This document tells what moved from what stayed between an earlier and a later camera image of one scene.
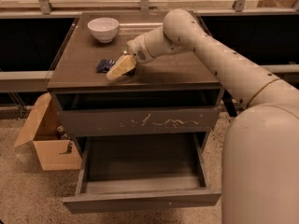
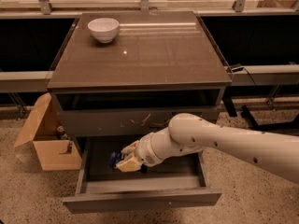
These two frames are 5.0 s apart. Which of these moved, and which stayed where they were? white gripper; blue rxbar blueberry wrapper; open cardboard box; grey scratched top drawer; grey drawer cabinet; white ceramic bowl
Moved: white gripper; blue rxbar blueberry wrapper
Stayed: open cardboard box; white ceramic bowl; grey drawer cabinet; grey scratched top drawer
